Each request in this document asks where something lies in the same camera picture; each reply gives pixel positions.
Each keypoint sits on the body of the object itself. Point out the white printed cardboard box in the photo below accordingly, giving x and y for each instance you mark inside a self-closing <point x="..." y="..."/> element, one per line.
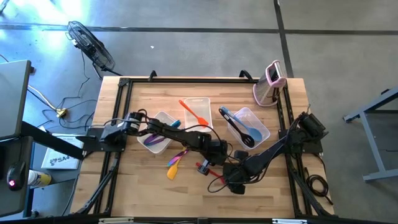
<point x="62" y="155"/>

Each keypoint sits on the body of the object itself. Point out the black table clamp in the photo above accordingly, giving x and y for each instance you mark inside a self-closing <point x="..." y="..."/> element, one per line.
<point x="152" y="75"/>
<point x="245" y="74"/>

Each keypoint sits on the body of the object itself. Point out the black slotted spoon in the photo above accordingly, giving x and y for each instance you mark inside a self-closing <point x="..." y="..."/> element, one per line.
<point x="236" y="129"/>

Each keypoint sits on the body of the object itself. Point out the yellow power plug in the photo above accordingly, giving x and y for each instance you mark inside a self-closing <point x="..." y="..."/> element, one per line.
<point x="61" y="113"/>

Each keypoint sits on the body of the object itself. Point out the black floor fan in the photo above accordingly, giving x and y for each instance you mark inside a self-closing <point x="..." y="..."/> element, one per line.
<point x="90" y="46"/>

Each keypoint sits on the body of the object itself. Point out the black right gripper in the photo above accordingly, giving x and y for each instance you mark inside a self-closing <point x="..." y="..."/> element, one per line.
<point x="241" y="172"/>

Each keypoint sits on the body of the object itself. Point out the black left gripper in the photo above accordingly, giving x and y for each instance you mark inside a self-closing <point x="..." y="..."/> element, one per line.
<point x="219" y="154"/>

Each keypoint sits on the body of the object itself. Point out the black aluminium rig frame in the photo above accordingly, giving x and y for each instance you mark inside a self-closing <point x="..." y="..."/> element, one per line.
<point x="202" y="80"/>

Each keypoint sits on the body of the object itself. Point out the small white plastic bin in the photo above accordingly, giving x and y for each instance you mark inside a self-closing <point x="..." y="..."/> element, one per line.
<point x="203" y="107"/>

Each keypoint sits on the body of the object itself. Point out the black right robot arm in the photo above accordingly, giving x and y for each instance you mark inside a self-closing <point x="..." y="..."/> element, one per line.
<point x="273" y="152"/>

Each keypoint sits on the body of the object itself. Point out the red silicone spatula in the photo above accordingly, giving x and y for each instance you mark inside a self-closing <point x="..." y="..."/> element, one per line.
<point x="214" y="172"/>

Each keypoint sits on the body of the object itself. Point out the clear plastic bin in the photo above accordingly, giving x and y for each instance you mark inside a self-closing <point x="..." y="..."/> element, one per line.
<point x="261" y="124"/>

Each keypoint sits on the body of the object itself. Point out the yellow silicone spatula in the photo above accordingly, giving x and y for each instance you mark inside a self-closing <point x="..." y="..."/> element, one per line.
<point x="172" y="172"/>

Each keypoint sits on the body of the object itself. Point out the white yellow bottle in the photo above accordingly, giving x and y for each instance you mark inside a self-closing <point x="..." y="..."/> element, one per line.
<point x="40" y="179"/>

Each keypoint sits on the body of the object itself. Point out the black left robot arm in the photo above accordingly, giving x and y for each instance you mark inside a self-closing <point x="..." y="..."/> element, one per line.
<point x="186" y="138"/>

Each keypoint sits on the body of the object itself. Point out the purple iridescent knife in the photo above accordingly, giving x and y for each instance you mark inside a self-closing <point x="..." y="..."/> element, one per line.
<point x="152" y="137"/>
<point x="177" y="158"/>

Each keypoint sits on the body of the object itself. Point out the purple utensils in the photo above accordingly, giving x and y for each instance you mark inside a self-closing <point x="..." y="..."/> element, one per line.
<point x="164" y="141"/>

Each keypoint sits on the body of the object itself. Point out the large white plastic bin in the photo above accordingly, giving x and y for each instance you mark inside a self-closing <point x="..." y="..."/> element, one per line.
<point x="155" y="149"/>

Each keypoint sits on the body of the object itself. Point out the computer monitor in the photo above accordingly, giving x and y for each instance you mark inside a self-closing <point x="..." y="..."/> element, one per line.
<point x="14" y="99"/>

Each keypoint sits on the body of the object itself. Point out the black computer mouse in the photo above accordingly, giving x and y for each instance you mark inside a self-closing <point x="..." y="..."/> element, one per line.
<point x="15" y="175"/>

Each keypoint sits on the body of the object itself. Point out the black side desk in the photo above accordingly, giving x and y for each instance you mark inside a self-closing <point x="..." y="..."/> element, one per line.
<point x="9" y="149"/>

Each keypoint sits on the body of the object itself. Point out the grey metal table frame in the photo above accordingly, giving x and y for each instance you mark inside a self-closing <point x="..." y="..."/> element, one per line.
<point x="373" y="137"/>

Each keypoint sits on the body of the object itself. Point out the orange silicone spatula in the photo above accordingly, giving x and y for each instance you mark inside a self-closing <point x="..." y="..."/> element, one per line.
<point x="192" y="113"/>

